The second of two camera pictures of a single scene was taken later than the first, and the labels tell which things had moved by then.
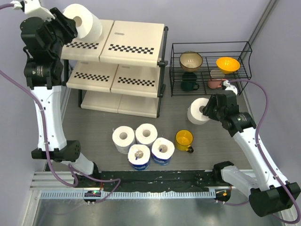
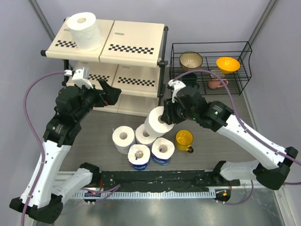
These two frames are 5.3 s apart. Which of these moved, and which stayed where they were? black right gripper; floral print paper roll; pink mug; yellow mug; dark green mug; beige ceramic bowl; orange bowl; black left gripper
Moved: black left gripper; black right gripper
Stayed: dark green mug; orange bowl; pink mug; floral print paper roll; yellow mug; beige ceramic bowl
